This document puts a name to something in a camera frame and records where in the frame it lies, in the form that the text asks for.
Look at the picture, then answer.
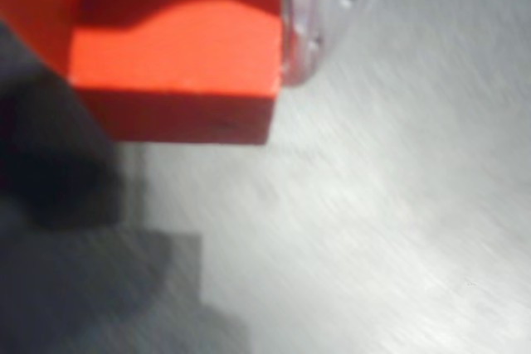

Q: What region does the red cube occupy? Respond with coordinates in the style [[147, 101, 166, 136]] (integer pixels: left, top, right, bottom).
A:
[[67, 0, 286, 147]]

